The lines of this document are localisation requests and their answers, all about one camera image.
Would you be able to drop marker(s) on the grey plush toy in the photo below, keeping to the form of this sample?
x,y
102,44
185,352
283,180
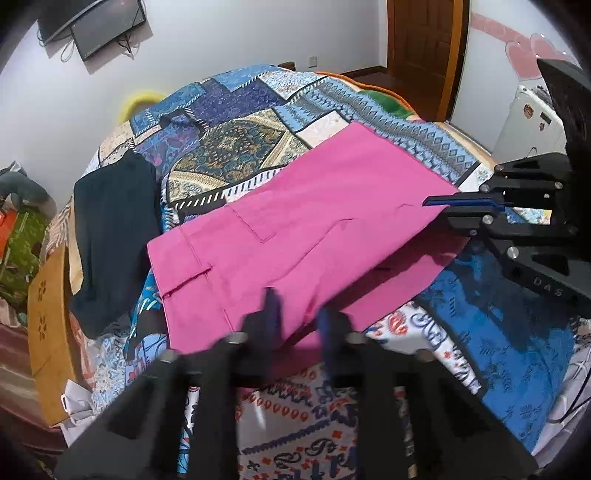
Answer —
x,y
25,187

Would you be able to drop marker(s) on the wall-mounted black television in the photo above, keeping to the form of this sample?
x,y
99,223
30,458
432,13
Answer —
x,y
99,21

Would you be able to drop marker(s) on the orange green blanket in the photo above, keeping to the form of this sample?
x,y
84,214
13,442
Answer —
x,y
383,94

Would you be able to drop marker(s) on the pink heart wall decoration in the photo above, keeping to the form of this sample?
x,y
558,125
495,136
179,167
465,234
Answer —
x,y
521,48

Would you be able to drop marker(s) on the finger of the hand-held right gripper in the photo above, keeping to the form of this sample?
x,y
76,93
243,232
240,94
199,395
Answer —
x,y
461,199
512,258

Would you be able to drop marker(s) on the red striped cloth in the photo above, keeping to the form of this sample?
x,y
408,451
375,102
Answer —
x,y
23,378

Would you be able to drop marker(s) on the pink pants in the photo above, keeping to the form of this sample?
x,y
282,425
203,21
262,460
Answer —
x,y
314,217

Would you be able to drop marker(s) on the patchwork printed blanket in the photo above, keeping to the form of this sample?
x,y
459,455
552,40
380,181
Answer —
x,y
240,138

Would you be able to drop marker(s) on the yellow round object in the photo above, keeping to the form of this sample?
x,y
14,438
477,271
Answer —
x,y
138,99

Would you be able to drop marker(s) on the white small fridge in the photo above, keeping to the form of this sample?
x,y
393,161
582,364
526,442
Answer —
x,y
526,120

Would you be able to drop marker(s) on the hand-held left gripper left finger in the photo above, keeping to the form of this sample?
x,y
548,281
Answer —
x,y
273,308

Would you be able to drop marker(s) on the wooden door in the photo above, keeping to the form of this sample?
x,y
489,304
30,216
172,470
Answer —
x,y
422,46

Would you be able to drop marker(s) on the wooden bed board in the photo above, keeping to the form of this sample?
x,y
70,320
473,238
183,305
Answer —
x,y
48,332

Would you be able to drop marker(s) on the green patterned cloth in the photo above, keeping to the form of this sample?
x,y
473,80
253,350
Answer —
x,y
21,258

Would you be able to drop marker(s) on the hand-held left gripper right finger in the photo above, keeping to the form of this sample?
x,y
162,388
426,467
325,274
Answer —
x,y
328,325

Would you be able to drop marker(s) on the dark teal garment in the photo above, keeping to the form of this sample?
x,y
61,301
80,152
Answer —
x,y
113,230

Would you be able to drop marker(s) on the wall socket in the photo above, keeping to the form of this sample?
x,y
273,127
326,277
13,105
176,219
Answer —
x,y
312,61

